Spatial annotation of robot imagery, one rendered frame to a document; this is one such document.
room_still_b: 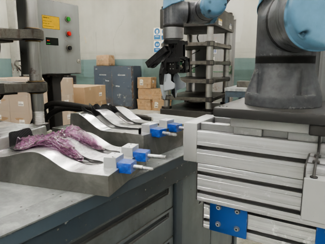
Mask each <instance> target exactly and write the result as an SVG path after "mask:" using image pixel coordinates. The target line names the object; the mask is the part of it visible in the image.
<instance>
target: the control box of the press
mask: <svg viewBox="0 0 325 244"><path fill-rule="evenodd" d="M37 9H38V23H39V28H40V29H42V30H43V31H44V40H43V41H41V42H40V51H41V65H42V78H43V79H44V81H46V82H47V89H48V91H47V99H48V102H50V101H62V100H61V81H62V79H63V77H64V76H70V75H71V74H81V55H80V34H79V13H78V6H77V5H73V4H68V3H63V2H58V1H53V0H37ZM16 12H17V24H18V29H23V28H25V16H24V3H23V0H16ZM19 48H20V60H21V72H22V75H29V67H28V54H27V42H25V41H19ZM48 123H49V126H50V130H52V127H56V126H62V125H63V116H62V112H59V113H57V114H55V115H54V116H52V117H51V118H50V119H49V120H48Z"/></svg>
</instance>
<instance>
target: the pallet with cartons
mask: <svg viewBox="0 0 325 244"><path fill-rule="evenodd" d="M74 102H75V103H80V104H85V105H89V103H90V104H91V105H95V104H99V105H100V106H101V105H103V104H106V95H105V85H86V84H74Z"/></svg>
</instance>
